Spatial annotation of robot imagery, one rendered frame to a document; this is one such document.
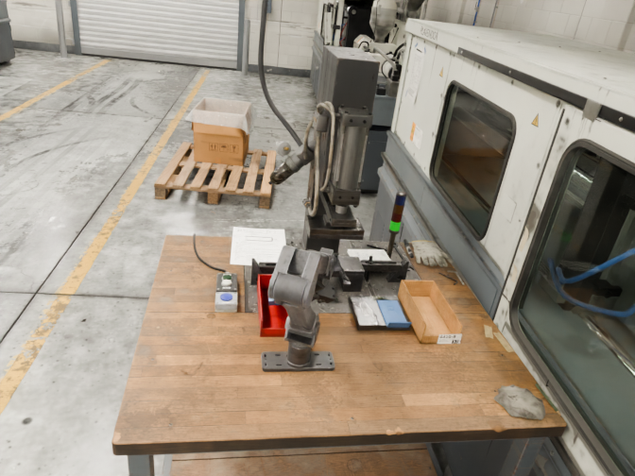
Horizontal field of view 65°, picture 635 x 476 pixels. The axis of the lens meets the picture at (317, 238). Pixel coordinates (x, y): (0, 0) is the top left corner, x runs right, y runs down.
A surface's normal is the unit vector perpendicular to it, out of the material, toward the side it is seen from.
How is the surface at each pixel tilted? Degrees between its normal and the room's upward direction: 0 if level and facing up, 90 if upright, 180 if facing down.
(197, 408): 0
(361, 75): 90
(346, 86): 90
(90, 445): 0
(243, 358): 0
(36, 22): 90
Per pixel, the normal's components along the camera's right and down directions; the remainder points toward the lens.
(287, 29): 0.08, 0.48
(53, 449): 0.11, -0.88
